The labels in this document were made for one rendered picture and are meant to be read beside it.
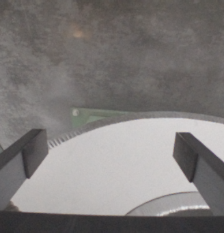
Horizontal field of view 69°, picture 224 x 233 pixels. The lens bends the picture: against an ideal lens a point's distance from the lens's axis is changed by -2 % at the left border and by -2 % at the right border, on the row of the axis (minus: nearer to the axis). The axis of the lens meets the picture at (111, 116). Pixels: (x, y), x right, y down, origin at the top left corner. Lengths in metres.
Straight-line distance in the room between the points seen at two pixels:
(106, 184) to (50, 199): 0.13
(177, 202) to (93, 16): 0.65
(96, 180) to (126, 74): 0.49
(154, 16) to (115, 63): 0.23
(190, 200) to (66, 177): 0.29
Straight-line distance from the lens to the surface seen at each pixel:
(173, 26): 0.72
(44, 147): 0.17
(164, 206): 0.43
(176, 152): 0.17
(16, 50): 0.91
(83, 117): 0.93
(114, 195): 0.42
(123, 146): 0.50
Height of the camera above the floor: 0.69
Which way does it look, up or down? 49 degrees down
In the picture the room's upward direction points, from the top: 168 degrees counter-clockwise
